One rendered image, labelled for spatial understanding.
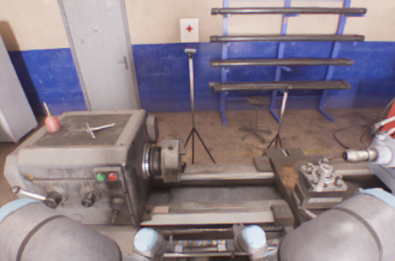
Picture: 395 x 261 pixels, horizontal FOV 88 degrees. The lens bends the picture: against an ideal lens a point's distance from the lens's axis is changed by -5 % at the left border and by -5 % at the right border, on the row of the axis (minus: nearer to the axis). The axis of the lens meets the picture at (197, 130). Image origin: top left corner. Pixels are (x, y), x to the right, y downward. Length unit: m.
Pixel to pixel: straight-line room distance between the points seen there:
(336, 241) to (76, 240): 0.46
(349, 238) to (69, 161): 1.06
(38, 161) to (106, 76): 3.39
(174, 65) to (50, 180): 3.30
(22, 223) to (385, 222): 0.66
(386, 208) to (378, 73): 5.01
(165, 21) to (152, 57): 0.66
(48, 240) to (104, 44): 4.01
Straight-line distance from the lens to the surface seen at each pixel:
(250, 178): 1.59
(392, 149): 1.68
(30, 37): 5.02
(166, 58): 4.14
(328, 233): 0.47
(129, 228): 1.35
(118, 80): 4.42
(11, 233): 0.53
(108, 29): 4.27
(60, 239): 0.47
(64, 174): 1.19
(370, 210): 0.52
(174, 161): 1.18
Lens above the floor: 1.89
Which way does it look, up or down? 30 degrees down
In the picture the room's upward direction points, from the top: 2 degrees counter-clockwise
